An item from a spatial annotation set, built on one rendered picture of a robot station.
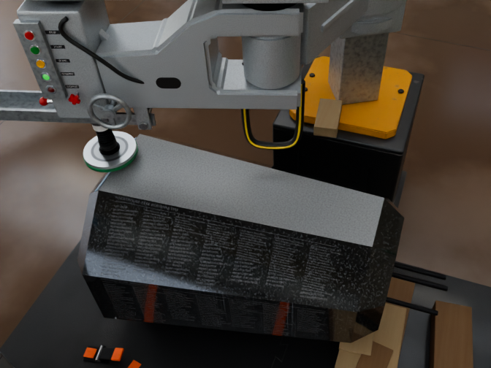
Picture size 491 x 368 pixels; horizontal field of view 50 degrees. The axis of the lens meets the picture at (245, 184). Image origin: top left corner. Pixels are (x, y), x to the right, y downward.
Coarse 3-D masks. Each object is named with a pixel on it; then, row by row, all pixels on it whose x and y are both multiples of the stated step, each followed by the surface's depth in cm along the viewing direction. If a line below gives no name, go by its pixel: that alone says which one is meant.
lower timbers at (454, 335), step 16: (400, 288) 246; (448, 304) 241; (432, 320) 244; (448, 320) 236; (464, 320) 236; (432, 336) 237; (448, 336) 231; (464, 336) 231; (432, 352) 231; (448, 352) 226; (464, 352) 226
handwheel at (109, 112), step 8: (96, 96) 171; (104, 96) 171; (112, 96) 171; (88, 104) 174; (96, 104) 175; (112, 104) 178; (120, 104) 173; (88, 112) 177; (104, 112) 175; (112, 112) 175; (128, 112) 175; (96, 120) 179; (112, 120) 179; (128, 120) 178; (112, 128) 181; (120, 128) 180
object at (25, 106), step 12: (0, 96) 202; (12, 96) 202; (24, 96) 201; (36, 96) 201; (0, 108) 193; (12, 108) 200; (24, 108) 200; (36, 108) 200; (48, 108) 200; (24, 120) 196; (36, 120) 195; (48, 120) 195; (60, 120) 194; (72, 120) 194; (84, 120) 193; (108, 120) 192; (120, 120) 192; (132, 120) 191
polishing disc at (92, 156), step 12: (120, 132) 218; (96, 144) 214; (120, 144) 213; (132, 144) 212; (84, 156) 209; (96, 156) 208; (108, 156) 208; (120, 156) 208; (132, 156) 209; (96, 168) 205; (108, 168) 205
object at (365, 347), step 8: (368, 336) 219; (344, 344) 217; (352, 344) 217; (360, 344) 216; (368, 344) 216; (376, 344) 216; (352, 352) 215; (360, 352) 214; (368, 352) 214; (376, 352) 214; (384, 352) 214; (392, 352) 214; (360, 360) 212; (368, 360) 212; (376, 360) 212; (384, 360) 212
